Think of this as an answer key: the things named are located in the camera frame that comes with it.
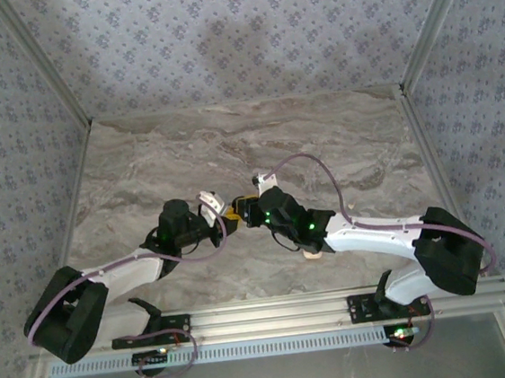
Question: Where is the left black controller board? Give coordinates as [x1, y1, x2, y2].
[130, 347, 173, 367]

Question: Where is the black controller board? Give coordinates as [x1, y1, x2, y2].
[384, 322, 421, 343]
[130, 347, 173, 367]

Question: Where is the right black controller board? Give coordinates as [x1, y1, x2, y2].
[384, 322, 421, 343]

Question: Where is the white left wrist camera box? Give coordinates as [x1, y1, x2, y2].
[196, 188, 229, 227]

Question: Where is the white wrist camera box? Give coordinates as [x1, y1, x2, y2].
[196, 188, 229, 227]
[249, 171, 279, 199]

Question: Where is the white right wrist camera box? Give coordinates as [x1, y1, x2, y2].
[249, 171, 279, 199]

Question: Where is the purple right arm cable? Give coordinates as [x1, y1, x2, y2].
[262, 135, 505, 367]

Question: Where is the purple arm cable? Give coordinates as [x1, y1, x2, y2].
[262, 135, 505, 367]
[13, 190, 244, 378]

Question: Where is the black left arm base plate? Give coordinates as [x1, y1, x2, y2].
[109, 312, 193, 351]

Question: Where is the aluminium mounting rail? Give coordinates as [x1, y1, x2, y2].
[84, 274, 505, 355]

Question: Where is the aluminium side rail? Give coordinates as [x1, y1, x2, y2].
[395, 78, 492, 285]
[44, 119, 108, 271]

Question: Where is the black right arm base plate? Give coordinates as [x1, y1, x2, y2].
[344, 286, 431, 326]

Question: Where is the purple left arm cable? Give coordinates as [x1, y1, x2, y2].
[13, 190, 244, 378]

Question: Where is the white slotted cable duct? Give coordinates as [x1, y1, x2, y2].
[48, 323, 394, 378]

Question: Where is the aluminium corner post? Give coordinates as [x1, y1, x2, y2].
[0, 0, 93, 135]
[390, 0, 491, 93]

